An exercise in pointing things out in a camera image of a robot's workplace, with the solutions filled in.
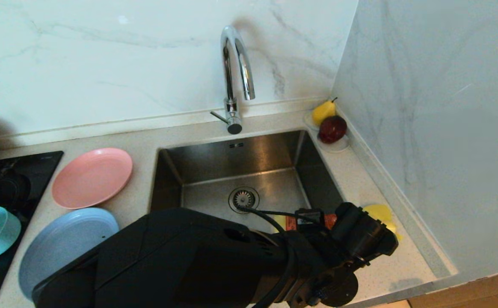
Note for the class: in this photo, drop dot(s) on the blue plastic plate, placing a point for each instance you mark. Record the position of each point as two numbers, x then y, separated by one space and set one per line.
60 244

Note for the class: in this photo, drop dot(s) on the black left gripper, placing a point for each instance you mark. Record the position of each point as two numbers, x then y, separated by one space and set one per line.
317 252

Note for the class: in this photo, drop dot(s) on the dark red apple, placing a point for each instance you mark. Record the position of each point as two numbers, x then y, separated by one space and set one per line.
332 128

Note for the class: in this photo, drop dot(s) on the black glass cooktop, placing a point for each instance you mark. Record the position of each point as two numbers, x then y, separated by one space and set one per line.
31 171

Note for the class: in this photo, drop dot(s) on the round metal drain strainer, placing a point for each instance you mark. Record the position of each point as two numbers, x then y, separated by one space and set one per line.
244 197

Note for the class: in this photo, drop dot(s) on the wooden cabinet panel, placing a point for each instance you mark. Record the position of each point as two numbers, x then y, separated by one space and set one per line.
480 294

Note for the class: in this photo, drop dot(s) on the orange detergent bottle yellow cap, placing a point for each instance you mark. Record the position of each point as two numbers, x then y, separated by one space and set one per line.
331 220

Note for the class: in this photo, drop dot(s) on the yellow fish-shaped sponge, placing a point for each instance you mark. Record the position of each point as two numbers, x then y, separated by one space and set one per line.
379 211

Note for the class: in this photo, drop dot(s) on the yellow pear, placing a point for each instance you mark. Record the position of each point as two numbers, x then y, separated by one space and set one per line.
322 112

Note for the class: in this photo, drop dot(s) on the pink plastic plate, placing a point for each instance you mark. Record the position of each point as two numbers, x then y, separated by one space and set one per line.
91 177

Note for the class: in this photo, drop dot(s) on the small white dish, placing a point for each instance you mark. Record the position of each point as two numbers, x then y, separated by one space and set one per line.
339 147

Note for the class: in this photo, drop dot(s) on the stainless steel sink basin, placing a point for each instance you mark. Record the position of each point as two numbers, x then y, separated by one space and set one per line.
214 162

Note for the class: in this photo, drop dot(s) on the chrome gooseneck faucet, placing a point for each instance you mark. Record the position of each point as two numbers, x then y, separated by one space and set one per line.
231 107

